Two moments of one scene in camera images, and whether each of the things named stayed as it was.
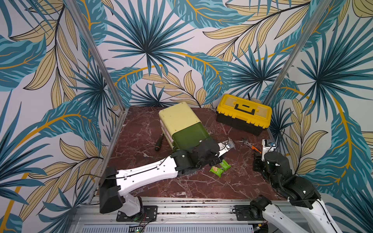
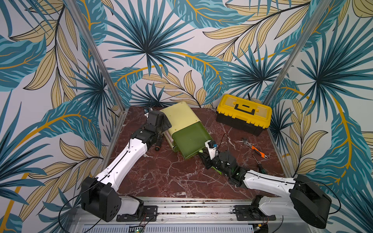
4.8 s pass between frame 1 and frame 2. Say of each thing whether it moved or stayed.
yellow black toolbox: stayed
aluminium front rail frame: stayed
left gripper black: moved
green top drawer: stayed
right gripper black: moved
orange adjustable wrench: stayed
